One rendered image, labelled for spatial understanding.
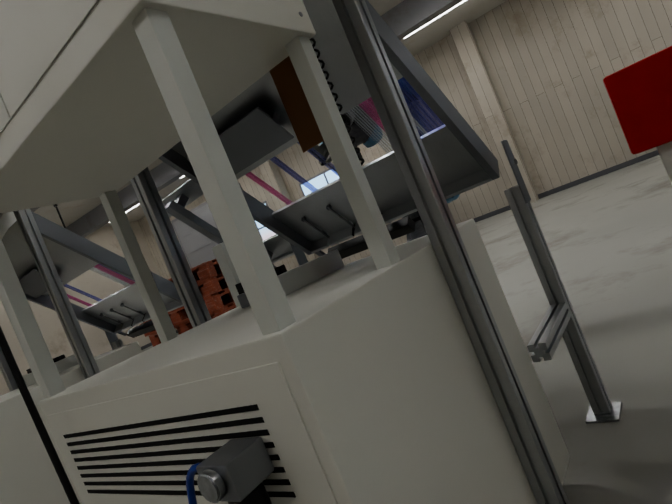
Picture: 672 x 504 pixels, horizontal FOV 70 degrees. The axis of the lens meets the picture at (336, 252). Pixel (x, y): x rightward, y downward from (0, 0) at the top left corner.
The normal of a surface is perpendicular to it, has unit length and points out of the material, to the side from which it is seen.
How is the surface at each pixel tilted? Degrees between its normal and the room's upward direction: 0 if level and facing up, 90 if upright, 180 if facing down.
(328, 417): 90
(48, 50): 90
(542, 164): 90
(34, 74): 90
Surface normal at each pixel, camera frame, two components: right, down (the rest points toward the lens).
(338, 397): 0.74, -0.29
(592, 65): -0.47, 0.22
